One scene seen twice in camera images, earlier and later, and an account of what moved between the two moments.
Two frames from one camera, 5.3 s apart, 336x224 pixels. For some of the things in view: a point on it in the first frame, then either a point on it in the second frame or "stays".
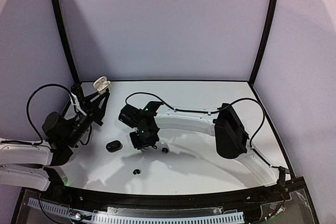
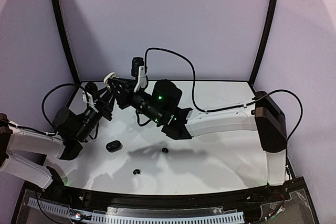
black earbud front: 138,171 stays
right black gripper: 143,142 → 125,98
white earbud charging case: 101,84 → 112,75
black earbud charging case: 114,146 stays
